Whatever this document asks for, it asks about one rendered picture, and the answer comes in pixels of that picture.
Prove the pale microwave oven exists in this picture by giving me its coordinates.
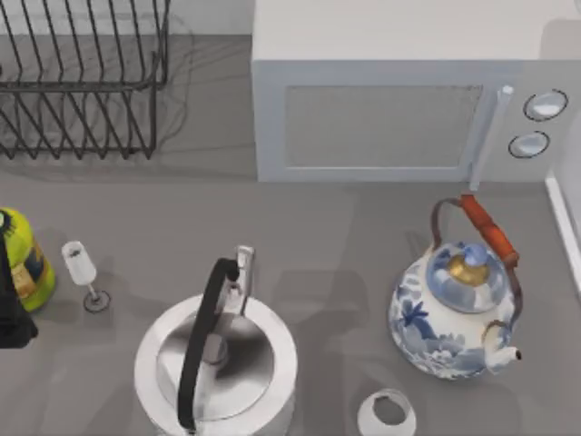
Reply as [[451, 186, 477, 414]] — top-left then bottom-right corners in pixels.
[[251, 0, 573, 183]]

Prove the blue and white teapot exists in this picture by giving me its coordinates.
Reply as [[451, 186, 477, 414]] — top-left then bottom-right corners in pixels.
[[388, 193, 525, 381]]

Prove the clear wine glass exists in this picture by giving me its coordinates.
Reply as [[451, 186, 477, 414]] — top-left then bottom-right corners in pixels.
[[61, 241, 112, 314]]

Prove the white cup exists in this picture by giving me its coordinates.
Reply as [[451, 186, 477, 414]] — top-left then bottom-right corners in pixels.
[[357, 389, 417, 436]]

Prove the microwave knob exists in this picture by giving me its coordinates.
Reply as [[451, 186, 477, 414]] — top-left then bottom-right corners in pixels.
[[507, 130, 551, 159], [523, 89, 569, 122]]

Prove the yellow green bottle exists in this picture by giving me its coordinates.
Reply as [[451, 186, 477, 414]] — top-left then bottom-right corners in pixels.
[[0, 207, 56, 312]]

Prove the silver kettle with black handle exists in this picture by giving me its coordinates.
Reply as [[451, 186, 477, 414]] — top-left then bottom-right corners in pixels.
[[133, 245, 299, 436]]

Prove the microwave door handle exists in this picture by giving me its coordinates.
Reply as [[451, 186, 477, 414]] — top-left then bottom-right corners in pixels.
[[468, 85, 516, 192]]

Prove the dark wire dish rack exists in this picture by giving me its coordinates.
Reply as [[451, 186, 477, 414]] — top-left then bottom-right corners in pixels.
[[0, 0, 172, 161]]

